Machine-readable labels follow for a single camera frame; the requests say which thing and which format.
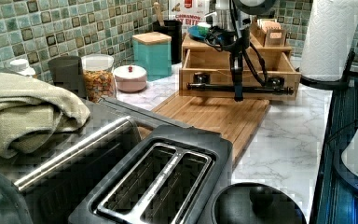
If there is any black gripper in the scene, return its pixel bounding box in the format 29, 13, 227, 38
218, 28, 250, 102

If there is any wooden drawer with black handle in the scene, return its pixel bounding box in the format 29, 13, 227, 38
179, 49, 301, 101

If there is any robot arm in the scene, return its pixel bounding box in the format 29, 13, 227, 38
209, 0, 276, 102

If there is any wooden drawer cabinet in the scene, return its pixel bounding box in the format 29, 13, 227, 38
182, 35, 292, 59

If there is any wooden tea bag organizer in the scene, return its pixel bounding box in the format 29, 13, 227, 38
251, 19, 286, 47

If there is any blue plate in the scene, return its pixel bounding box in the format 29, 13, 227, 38
187, 25, 215, 41

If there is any bamboo cutting board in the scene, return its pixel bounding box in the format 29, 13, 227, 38
153, 92, 269, 167

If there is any cinnamon cereal box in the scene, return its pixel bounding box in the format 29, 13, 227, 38
168, 0, 212, 33

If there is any black utensil holder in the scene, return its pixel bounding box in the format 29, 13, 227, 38
152, 20, 182, 64

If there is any teal canister with wooden lid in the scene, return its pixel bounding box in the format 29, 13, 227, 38
132, 32, 172, 81

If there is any white paper towel roll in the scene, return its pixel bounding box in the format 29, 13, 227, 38
300, 0, 358, 81

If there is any wooden spoon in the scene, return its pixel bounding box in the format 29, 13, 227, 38
153, 2, 165, 27

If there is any black paper towel holder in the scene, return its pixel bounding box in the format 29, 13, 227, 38
300, 51, 355, 91

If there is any pink ceramic lidded bowl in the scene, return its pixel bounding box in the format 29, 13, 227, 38
113, 65, 147, 92

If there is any black two-slot toaster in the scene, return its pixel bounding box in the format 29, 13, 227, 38
68, 125, 232, 224

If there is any glass jar of cereal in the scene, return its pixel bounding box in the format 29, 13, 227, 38
81, 54, 117, 103

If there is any black pot lid with knob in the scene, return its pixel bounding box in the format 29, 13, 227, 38
212, 182, 307, 224

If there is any dark grey cup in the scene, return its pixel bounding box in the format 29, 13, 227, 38
48, 56, 87, 99

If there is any white bottle cap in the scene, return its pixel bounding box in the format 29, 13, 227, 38
9, 59, 36, 77

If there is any folded beige towel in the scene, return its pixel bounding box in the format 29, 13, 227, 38
0, 73, 90, 159

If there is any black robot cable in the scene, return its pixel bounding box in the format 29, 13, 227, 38
204, 26, 269, 88

